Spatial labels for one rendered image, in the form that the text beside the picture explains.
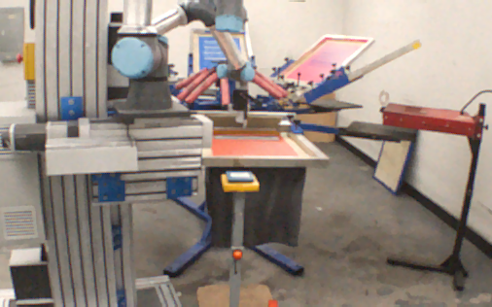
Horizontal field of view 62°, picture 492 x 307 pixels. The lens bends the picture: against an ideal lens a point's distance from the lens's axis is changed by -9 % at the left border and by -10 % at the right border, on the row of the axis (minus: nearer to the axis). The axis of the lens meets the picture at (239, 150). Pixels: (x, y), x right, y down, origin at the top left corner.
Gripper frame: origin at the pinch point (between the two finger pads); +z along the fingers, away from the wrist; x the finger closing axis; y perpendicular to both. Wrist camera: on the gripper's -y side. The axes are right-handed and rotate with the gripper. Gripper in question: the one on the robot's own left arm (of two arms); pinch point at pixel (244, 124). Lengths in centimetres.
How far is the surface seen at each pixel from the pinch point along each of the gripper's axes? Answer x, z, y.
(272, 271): -16, 101, -26
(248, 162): 61, 4, 6
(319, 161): 61, 3, -25
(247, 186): 85, 6, 10
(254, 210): 52, 29, 1
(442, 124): 11, -6, -118
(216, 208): 52, 28, 18
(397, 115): -3, -8, -93
